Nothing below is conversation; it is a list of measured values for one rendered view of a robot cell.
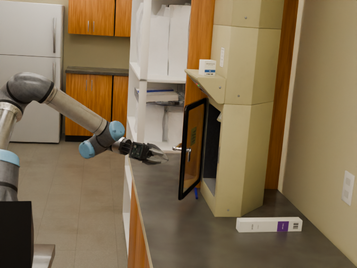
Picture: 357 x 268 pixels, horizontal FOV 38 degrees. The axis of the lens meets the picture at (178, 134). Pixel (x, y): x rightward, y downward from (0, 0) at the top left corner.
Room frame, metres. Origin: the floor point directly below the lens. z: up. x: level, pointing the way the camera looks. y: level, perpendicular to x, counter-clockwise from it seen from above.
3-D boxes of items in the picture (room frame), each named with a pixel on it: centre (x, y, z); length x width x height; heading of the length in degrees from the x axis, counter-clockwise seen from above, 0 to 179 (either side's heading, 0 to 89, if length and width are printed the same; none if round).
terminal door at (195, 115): (2.18, -0.07, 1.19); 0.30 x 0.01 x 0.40; 162
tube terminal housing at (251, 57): (2.20, -0.27, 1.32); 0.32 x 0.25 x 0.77; 9
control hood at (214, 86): (2.17, -0.09, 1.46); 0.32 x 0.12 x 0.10; 9
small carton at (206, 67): (2.12, -0.10, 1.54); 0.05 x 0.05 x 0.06; 25
